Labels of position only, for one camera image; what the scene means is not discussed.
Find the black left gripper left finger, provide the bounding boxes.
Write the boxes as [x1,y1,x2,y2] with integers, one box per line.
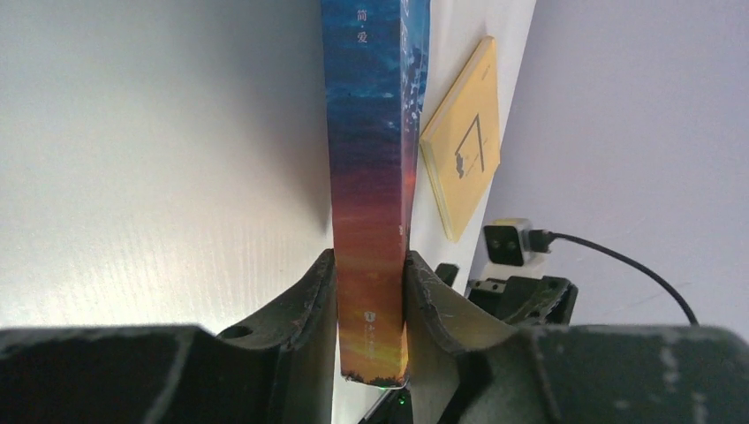
[1,250,337,423]

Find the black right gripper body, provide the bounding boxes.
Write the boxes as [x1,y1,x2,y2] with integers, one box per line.
[440,273,579,326]

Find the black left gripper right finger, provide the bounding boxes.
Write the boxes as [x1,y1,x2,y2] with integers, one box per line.
[404,251,748,423]

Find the blue Jane Eyre book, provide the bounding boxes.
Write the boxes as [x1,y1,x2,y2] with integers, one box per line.
[322,0,430,388]

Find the yellow notebook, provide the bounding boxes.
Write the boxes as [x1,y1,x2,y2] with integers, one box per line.
[420,36,501,242]

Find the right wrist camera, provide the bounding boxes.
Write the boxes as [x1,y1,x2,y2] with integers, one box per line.
[482,218,553,267]

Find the black right camera cable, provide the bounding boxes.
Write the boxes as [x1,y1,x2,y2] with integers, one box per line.
[529,230,700,327]

